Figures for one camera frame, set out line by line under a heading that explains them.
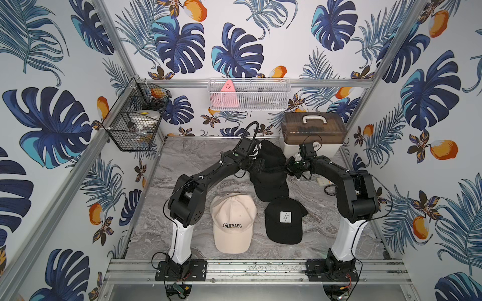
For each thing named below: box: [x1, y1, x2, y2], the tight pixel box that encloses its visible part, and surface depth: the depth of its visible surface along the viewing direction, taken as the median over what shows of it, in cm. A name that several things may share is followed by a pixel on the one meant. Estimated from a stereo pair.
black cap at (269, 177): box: [249, 139, 290, 203], surface depth 101 cm
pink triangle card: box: [212, 79, 240, 108], surface depth 92 cm
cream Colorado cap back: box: [209, 192, 258, 254], surface depth 81 cm
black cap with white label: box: [264, 196, 309, 245], surface depth 87 cm
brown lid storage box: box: [281, 111, 348, 159], surface depth 102 cm
